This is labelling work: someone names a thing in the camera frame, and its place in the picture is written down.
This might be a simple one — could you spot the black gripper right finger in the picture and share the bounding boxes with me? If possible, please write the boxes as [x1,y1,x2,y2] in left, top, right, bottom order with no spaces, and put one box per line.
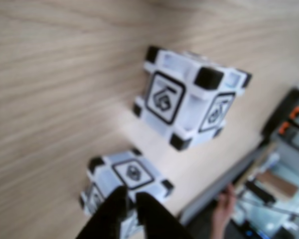
[136,192,190,239]

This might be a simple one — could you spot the brown board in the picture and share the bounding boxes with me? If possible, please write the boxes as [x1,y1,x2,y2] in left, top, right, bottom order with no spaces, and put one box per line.
[256,171,299,199]

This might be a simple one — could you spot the white cube crossed symbol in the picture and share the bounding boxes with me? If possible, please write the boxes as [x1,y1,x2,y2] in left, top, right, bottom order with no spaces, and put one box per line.
[79,148,175,236]

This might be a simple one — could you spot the black case orange latches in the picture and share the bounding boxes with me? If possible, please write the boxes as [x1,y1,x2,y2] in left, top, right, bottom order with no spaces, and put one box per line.
[261,87,299,151]

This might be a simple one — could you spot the white cube spiral symbol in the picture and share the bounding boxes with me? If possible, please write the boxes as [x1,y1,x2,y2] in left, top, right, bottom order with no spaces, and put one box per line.
[133,45,253,152]

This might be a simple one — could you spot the person's hand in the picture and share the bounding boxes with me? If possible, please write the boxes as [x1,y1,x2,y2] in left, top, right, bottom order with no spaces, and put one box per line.
[212,185,238,239]

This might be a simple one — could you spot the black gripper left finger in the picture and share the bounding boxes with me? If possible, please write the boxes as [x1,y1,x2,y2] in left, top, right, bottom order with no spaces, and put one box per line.
[74,185,129,239]

